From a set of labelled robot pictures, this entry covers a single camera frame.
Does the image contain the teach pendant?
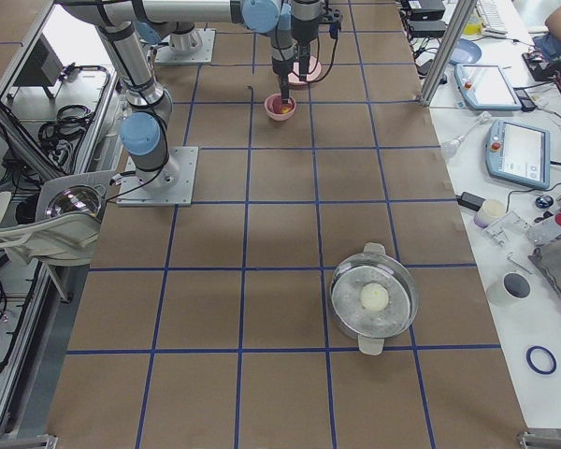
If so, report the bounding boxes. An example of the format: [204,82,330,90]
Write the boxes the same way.
[485,120,551,191]
[453,64,522,111]

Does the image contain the near teach pendant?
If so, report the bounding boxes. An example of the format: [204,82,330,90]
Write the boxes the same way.
[485,120,551,191]

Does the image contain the aluminium frame post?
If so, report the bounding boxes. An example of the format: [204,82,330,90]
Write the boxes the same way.
[418,0,476,107]

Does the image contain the red apple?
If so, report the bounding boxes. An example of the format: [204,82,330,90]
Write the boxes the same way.
[271,97,295,115]

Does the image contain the blue rubber ring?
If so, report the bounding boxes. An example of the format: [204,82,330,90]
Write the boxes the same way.
[525,345,557,375]

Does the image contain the steel steamer pot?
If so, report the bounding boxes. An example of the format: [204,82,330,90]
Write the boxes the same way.
[329,242,420,355]

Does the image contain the pink plate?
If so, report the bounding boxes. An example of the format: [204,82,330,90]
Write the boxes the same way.
[288,56,323,87]

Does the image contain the black power adapter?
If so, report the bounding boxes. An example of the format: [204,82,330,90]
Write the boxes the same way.
[456,192,485,211]

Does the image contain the white paper cup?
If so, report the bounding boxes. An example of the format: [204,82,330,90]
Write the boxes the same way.
[486,272,531,307]

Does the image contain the far teach pendant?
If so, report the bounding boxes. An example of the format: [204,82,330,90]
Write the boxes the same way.
[453,64,522,111]

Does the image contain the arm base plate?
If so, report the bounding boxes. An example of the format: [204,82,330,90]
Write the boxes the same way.
[155,28,216,65]
[115,146,199,207]

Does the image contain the pink bowl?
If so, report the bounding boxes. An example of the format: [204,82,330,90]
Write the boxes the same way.
[264,94,296,122]

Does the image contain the blue plate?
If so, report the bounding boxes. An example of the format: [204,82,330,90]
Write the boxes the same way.
[449,38,482,65]

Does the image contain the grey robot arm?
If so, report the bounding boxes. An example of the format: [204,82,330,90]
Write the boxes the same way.
[59,1,324,118]
[133,1,342,112]

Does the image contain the white steamed bun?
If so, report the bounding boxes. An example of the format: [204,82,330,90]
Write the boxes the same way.
[359,282,390,311]

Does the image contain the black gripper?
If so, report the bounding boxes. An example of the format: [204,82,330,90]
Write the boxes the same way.
[271,55,294,104]
[296,37,312,80]

